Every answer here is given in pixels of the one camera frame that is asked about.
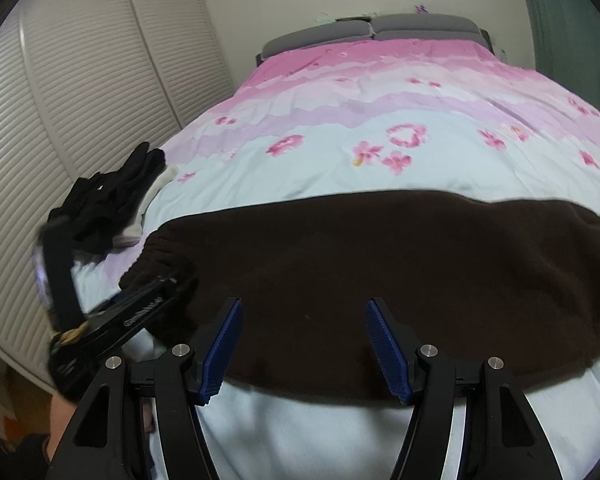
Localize dark brown corduroy pants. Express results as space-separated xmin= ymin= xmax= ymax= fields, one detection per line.
xmin=119 ymin=191 xmax=600 ymax=401

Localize left forearm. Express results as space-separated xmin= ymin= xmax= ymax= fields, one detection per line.
xmin=46 ymin=393 xmax=76 ymax=460

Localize left hand in black glove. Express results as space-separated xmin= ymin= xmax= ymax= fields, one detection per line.
xmin=47 ymin=330 xmax=121 ymax=404

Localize black and white clothes pile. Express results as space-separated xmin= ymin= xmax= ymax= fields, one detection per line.
xmin=47 ymin=142 xmax=168 ymax=256

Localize white louvered closet doors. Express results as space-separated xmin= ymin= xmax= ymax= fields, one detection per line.
xmin=0 ymin=0 xmax=234 ymax=389

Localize pink floral bed cover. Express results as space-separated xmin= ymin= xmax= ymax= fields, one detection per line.
xmin=69 ymin=38 xmax=600 ymax=480

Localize grey padded headboard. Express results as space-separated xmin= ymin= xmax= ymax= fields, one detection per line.
xmin=256 ymin=13 xmax=494 ymax=66

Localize green curtain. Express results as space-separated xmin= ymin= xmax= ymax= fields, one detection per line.
xmin=526 ymin=0 xmax=600 ymax=111

